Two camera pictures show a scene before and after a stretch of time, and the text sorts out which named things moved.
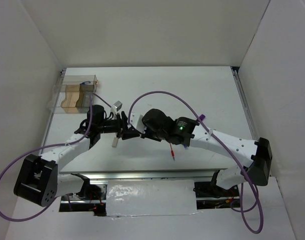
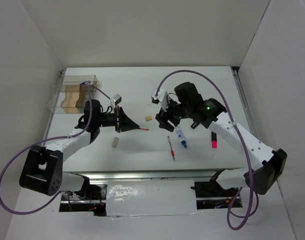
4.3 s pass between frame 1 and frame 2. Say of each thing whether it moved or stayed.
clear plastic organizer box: stayed
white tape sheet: stayed
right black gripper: moved
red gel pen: stayed
